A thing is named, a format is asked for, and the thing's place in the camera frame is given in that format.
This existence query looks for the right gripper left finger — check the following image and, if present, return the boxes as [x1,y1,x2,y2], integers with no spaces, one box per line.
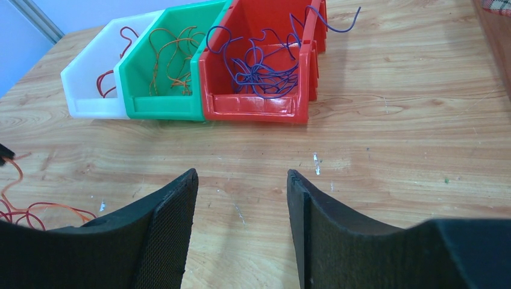
[1,169,198,288]

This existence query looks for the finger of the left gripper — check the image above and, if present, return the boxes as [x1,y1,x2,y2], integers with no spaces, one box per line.
[0,144,15,166]

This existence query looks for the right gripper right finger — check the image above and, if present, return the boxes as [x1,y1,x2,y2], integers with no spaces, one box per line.
[287,170,510,288]

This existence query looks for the dark red wire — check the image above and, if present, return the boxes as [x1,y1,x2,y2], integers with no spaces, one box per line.
[95,26,140,99]

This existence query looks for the brown orange wire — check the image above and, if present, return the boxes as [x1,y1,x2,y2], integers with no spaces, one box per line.
[148,26,205,96]

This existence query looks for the purple wire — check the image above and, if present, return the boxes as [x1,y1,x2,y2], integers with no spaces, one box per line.
[205,5,362,100]

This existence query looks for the white plastic bin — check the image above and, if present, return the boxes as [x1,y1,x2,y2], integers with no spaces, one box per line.
[60,10,163,119]

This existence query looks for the green plastic bin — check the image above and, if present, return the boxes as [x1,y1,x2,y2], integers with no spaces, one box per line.
[116,1,231,121]

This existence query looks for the red plastic bin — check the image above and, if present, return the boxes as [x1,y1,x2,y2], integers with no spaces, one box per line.
[199,1,327,123]

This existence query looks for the wooden tray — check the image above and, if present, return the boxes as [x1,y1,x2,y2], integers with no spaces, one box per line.
[472,1,510,98]

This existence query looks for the plaid cloth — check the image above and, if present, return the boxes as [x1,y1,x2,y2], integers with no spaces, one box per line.
[481,0,510,17]

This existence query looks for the tangled red and purple cables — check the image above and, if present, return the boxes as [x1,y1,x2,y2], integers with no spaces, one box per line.
[0,153,98,231]

